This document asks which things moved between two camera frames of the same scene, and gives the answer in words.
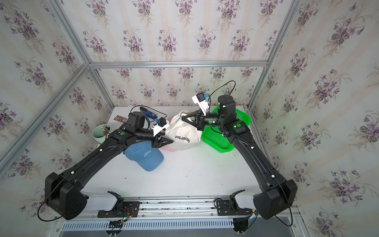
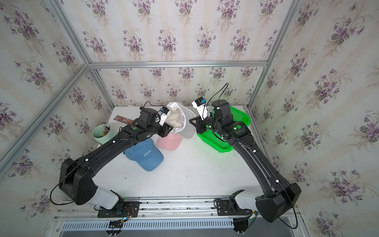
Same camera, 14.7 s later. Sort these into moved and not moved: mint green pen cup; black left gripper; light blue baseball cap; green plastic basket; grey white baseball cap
Moved: grey white baseball cap; black left gripper
Not moved: mint green pen cup; light blue baseball cap; green plastic basket
